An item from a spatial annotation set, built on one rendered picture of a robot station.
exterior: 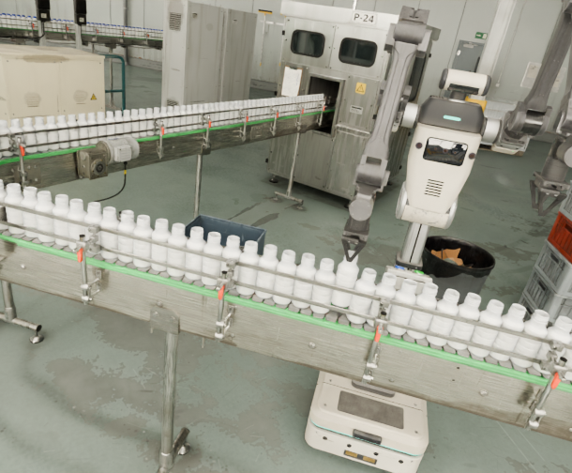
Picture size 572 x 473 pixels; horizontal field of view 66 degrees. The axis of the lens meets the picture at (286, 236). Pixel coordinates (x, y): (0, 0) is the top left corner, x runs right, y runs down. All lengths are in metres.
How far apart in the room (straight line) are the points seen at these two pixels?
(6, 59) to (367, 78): 3.39
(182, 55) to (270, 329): 6.09
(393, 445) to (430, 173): 1.16
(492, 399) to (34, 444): 1.83
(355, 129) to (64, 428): 3.79
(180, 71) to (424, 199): 5.80
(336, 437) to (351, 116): 3.48
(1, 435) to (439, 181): 2.11
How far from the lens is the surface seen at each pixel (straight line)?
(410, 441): 2.15
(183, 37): 7.14
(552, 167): 1.35
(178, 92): 7.25
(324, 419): 2.10
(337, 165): 5.00
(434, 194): 1.78
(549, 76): 1.67
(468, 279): 2.86
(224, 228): 1.98
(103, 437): 2.31
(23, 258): 1.71
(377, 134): 1.19
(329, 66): 4.97
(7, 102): 5.07
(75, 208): 1.53
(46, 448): 2.32
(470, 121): 1.81
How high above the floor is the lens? 1.75
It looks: 25 degrees down
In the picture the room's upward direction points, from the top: 9 degrees clockwise
